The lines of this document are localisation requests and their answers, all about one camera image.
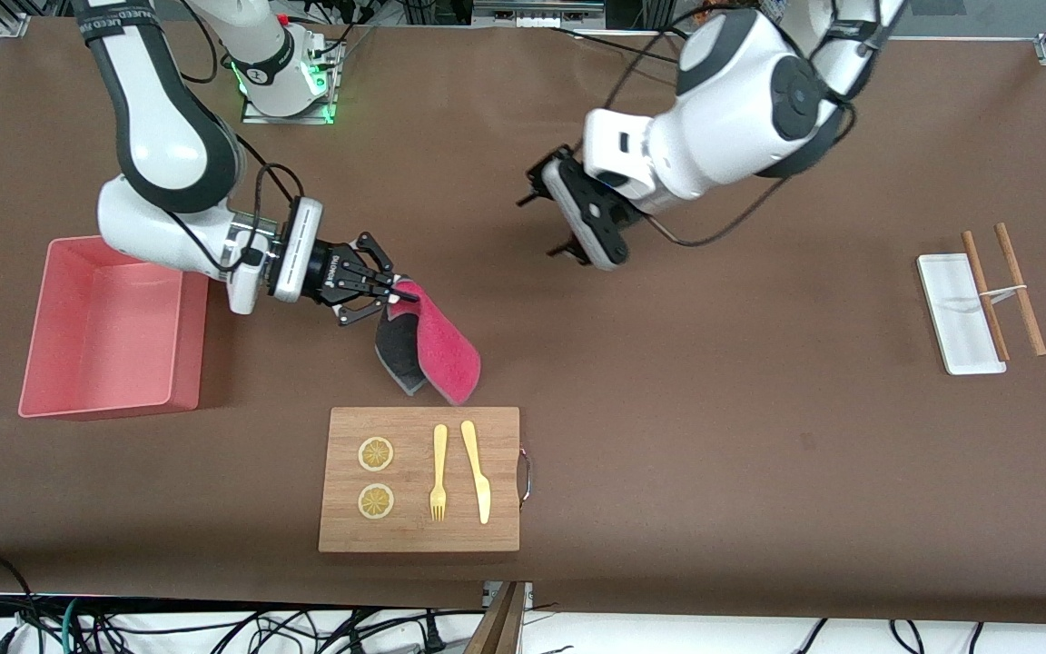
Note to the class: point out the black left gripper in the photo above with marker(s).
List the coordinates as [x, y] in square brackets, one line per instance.
[577, 250]

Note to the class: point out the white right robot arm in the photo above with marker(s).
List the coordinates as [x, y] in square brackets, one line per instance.
[169, 136]

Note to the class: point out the white rectangular tray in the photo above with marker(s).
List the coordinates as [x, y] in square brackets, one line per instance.
[954, 318]

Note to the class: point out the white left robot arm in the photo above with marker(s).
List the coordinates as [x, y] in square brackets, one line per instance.
[732, 118]

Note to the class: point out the wooden table brace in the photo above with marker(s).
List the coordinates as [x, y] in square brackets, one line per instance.
[498, 627]

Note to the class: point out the thin white band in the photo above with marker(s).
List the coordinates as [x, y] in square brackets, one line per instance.
[1004, 292]

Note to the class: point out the yellow plastic fork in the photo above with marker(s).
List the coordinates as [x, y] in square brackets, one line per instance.
[439, 454]

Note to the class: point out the yellow plastic knife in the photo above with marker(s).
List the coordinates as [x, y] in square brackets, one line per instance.
[478, 481]

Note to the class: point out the pink plastic bin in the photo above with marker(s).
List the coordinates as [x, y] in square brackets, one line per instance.
[96, 345]

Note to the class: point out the lemon slice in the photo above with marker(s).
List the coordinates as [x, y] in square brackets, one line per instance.
[376, 501]
[376, 454]

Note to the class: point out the pink and grey cloth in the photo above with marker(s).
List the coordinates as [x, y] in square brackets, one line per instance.
[441, 350]

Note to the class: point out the bamboo cutting board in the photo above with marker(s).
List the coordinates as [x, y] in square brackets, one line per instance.
[350, 427]

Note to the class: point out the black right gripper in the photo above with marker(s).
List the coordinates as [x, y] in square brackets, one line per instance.
[330, 277]

